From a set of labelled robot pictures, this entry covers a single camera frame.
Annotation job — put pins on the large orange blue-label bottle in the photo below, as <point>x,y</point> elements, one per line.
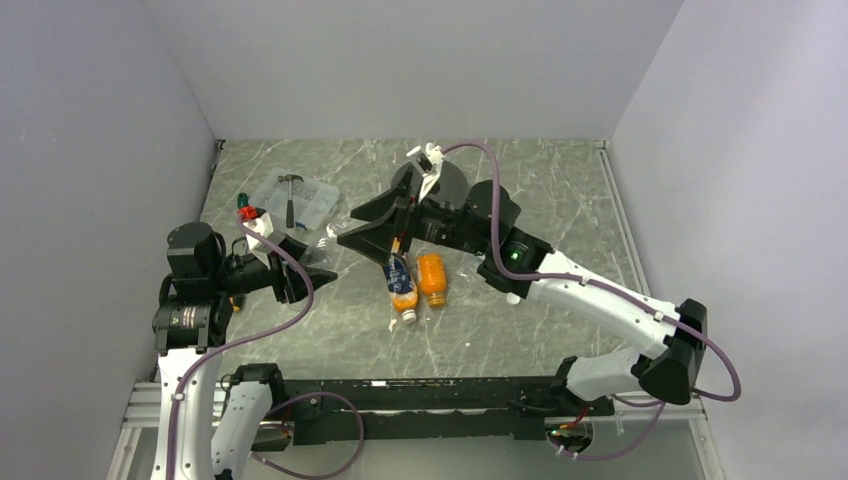
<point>402,288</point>

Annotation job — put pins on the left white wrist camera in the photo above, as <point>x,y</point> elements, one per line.
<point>264,224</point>

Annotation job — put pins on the white-label water bottle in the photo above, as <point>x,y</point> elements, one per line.
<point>468,269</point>

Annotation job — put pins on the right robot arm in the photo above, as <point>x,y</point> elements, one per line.
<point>665,348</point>

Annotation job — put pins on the clear plastic tray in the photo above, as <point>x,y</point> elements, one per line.
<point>313,201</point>

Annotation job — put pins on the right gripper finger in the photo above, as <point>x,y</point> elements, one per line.
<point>393,206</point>
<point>376,241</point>

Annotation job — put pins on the green handled screwdriver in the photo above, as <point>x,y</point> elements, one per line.
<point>242,200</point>

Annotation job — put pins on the clear plastic bottle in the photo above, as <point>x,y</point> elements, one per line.
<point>324,252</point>

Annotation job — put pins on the aluminium rail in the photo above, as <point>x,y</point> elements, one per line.
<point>152,403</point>

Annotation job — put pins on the dark grey perforated spool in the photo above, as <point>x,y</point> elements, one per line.
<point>451,188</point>

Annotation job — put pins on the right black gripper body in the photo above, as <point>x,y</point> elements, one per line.
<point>440,225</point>

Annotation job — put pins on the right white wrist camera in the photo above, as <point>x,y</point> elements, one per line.
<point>428,161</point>

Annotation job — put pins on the small hammer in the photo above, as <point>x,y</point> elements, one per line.
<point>289,180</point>

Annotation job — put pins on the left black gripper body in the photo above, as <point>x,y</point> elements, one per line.
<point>279,279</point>

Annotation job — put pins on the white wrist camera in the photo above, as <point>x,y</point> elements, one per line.
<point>264,224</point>
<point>428,161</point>

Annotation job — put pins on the small orange juice bottle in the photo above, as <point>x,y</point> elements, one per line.
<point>432,279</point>

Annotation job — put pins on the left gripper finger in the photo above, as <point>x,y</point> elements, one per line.
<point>316,277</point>
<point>298,250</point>

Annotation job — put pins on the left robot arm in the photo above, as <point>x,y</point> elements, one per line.
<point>190,329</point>

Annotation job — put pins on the black base frame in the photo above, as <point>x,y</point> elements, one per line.
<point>350,425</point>

